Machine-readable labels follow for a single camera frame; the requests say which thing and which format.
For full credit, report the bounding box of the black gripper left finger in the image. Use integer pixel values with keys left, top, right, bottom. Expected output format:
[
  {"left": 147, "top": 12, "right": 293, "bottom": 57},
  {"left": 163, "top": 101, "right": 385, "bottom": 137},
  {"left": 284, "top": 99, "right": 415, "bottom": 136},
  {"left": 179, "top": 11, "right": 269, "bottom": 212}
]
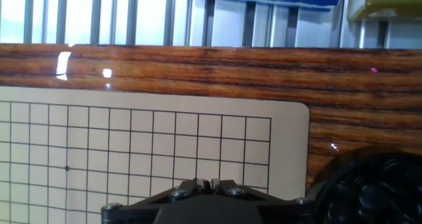
[{"left": 100, "top": 177, "right": 208, "bottom": 224}]

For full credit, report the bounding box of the gold tissue pack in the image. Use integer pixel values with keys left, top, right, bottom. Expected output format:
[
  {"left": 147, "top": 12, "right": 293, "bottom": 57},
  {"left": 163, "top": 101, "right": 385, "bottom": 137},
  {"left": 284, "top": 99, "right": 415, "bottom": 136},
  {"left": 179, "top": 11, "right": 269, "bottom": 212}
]
[{"left": 346, "top": 0, "right": 422, "bottom": 22}]

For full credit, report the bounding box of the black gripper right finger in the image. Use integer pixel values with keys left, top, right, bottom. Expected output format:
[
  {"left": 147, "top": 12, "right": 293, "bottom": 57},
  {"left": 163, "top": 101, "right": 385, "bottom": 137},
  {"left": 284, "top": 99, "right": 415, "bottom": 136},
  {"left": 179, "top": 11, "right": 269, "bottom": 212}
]
[{"left": 206, "top": 177, "right": 314, "bottom": 224}]

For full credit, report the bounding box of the beige go board mat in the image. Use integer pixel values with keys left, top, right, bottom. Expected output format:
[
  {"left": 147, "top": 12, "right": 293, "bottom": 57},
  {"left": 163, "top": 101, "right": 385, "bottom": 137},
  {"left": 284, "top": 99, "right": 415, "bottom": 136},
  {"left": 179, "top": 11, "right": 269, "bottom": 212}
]
[{"left": 0, "top": 86, "right": 311, "bottom": 224}]

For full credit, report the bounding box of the heap of black go stones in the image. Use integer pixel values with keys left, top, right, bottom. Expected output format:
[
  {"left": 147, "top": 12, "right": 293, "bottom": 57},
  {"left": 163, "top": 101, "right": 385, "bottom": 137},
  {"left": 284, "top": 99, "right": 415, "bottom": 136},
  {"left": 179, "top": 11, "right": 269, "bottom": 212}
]
[{"left": 324, "top": 156, "right": 422, "bottom": 224}]

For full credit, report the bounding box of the black round stone bowl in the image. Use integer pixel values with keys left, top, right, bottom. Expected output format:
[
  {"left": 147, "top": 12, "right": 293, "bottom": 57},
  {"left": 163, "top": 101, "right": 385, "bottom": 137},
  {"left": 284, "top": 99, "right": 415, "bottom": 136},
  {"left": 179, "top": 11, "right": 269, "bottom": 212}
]
[{"left": 306, "top": 146, "right": 422, "bottom": 224}]

